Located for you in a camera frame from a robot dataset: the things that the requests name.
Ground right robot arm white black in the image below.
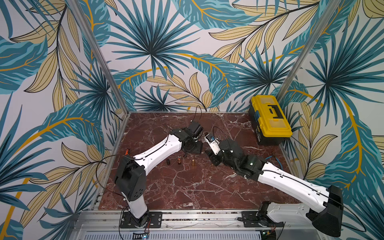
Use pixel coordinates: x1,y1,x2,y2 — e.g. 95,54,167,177
205,134,344,238

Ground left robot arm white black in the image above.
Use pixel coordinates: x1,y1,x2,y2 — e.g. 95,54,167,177
115,122,203,221

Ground yellow black toolbox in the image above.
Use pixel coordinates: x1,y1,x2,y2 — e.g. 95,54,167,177
249,95,293,146

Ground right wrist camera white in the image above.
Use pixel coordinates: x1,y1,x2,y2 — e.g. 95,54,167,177
204,133,221,155

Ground blue handled tool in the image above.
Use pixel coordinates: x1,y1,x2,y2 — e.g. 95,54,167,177
266,155,283,170

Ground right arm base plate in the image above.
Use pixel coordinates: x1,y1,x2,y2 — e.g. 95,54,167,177
238,211,284,228

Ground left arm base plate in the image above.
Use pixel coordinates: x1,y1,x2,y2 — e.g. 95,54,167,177
119,211,163,229

